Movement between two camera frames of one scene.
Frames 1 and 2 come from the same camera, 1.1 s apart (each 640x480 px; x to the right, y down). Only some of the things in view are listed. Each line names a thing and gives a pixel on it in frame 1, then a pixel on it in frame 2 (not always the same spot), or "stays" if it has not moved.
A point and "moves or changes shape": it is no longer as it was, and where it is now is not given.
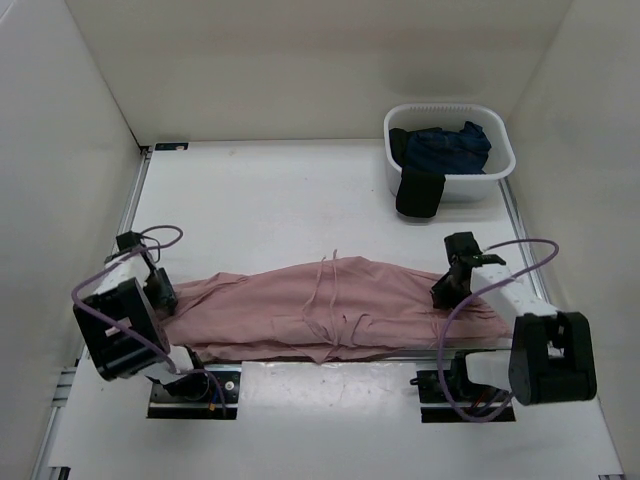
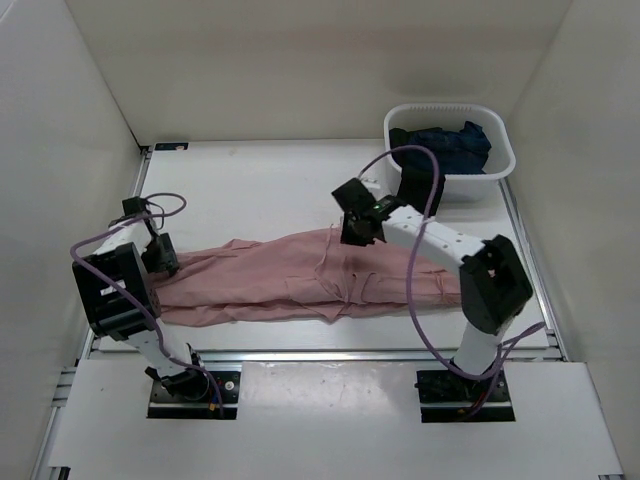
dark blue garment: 461,151 stays
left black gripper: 166,295 → 167,260
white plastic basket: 501,160 stays
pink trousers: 325,309 moves or changes shape
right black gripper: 441,297 → 350,239
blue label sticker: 171,146 stays
